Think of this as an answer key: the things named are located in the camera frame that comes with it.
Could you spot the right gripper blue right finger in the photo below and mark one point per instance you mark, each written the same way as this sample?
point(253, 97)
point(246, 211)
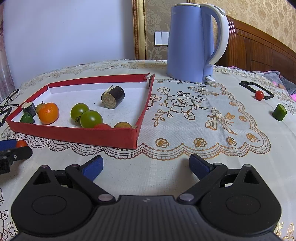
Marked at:
point(202, 168)

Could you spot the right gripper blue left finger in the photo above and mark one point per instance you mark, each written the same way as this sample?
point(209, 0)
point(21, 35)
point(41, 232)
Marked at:
point(91, 169)

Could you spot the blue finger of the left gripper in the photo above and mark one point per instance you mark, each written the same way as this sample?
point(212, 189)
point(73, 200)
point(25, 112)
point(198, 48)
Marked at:
point(7, 145)

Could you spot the red cherry tomato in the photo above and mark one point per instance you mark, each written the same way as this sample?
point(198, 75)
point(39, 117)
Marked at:
point(103, 126)
point(259, 95)
point(21, 143)

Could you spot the green pepper piece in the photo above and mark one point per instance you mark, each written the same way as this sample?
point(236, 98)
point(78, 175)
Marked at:
point(27, 118)

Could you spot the dark sugarcane piece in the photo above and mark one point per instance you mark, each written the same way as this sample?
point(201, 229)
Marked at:
point(29, 107)
point(112, 97)

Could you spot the green tomato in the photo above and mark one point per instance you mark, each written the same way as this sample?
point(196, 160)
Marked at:
point(77, 111)
point(90, 118)

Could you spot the small brown longan fruit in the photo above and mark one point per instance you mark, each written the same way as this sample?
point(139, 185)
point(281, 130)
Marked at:
point(123, 124)

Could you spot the orange mandarin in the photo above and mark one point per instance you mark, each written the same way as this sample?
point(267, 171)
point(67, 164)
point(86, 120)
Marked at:
point(49, 113)

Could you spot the brown kiwi fruit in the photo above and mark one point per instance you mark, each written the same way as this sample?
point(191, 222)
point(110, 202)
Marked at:
point(39, 107)

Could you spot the black eyeglasses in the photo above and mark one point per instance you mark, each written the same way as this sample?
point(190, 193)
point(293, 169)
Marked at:
point(6, 102)

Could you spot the pink patterned curtain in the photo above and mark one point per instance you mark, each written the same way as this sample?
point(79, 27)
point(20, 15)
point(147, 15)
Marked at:
point(6, 81)

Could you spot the cream embroidered tablecloth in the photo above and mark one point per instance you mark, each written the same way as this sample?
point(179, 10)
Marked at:
point(221, 122)

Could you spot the red shallow cardboard tray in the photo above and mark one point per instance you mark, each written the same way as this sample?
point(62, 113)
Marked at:
point(104, 111)

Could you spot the green cucumber piece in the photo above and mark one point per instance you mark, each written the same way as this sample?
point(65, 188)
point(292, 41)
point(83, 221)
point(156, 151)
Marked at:
point(279, 112)

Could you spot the blue electric kettle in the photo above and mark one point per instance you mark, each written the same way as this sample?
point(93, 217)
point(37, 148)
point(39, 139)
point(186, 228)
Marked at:
point(198, 38)

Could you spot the pink and grey bedding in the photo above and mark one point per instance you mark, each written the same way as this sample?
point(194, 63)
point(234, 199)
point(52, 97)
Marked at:
point(273, 81)

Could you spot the wooden headboard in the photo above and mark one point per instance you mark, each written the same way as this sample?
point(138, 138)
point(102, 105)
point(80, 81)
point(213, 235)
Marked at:
point(252, 49)

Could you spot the red cherry tomato by frame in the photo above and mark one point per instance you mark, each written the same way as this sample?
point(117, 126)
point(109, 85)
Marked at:
point(259, 95)

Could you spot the white wall switch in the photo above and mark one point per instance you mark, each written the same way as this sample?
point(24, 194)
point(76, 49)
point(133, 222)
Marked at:
point(161, 38)

